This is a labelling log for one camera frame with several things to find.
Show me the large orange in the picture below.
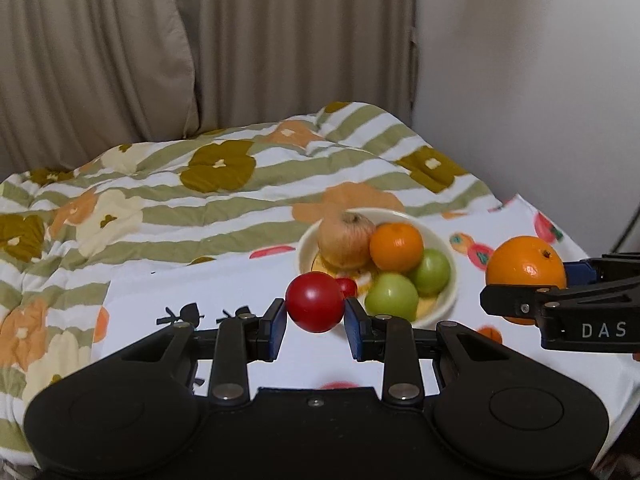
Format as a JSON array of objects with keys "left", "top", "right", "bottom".
[{"left": 485, "top": 235, "right": 569, "bottom": 326}]

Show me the green apple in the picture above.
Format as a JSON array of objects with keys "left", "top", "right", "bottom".
[
  {"left": 364, "top": 273, "right": 419, "bottom": 322},
  {"left": 408, "top": 248, "right": 451, "bottom": 297}
]

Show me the cherry tomato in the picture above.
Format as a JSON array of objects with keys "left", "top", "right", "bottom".
[
  {"left": 285, "top": 271, "right": 344, "bottom": 333},
  {"left": 335, "top": 276, "right": 358, "bottom": 298}
]

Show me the red wrinkled apple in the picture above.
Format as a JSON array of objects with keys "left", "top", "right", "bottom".
[{"left": 317, "top": 210, "right": 375, "bottom": 270}]

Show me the small mandarin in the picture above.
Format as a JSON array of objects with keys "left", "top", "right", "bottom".
[{"left": 476, "top": 325, "right": 503, "bottom": 344}]

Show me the white fruit-print cloth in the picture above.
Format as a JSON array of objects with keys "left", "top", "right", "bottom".
[{"left": 92, "top": 197, "right": 639, "bottom": 439}]

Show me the cream duck-print plate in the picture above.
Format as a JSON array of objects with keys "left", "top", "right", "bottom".
[{"left": 297, "top": 207, "right": 459, "bottom": 330}]

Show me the floral striped quilt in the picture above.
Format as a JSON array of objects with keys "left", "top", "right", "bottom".
[{"left": 1, "top": 102, "right": 497, "bottom": 466}]

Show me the beige curtain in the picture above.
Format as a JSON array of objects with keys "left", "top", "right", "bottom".
[{"left": 1, "top": 0, "right": 417, "bottom": 175}]

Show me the black cable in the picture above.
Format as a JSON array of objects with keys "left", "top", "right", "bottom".
[{"left": 612, "top": 219, "right": 640, "bottom": 256}]

